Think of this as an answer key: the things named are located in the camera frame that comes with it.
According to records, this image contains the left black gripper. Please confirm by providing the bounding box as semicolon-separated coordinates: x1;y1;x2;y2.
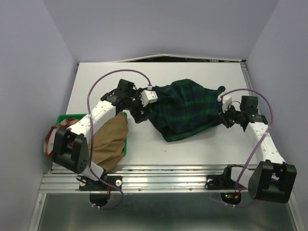
125;88;152;123

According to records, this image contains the dark green plaid skirt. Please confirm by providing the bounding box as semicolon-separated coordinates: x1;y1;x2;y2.
148;79;226;142

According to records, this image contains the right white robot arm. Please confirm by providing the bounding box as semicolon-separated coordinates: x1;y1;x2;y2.
218;93;297;204

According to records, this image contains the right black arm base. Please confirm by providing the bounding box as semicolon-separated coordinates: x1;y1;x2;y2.
205;174;238;190

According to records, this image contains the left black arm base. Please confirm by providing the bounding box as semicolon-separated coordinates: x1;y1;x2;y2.
78;174;123;193

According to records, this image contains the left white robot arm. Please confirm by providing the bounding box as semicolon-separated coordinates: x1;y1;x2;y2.
52;79;158;190

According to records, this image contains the tan brown skirt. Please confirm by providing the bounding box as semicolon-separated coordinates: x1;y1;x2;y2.
92;112;128;171

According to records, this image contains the green plastic tray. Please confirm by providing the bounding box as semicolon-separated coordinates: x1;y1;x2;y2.
43;112;128;163

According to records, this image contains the red white plaid skirt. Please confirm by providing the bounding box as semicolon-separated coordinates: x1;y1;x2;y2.
43;114;85;157

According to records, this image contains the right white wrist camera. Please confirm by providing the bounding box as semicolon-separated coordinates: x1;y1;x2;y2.
217;94;232;113

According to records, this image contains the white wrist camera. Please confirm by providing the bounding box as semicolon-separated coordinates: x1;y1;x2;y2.
141;90;158;107
217;94;232;113

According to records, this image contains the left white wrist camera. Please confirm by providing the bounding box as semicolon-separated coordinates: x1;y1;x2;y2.
141;90;158;107

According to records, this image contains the aluminium frame rail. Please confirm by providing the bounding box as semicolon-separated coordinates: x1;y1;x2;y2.
38;165;295;195

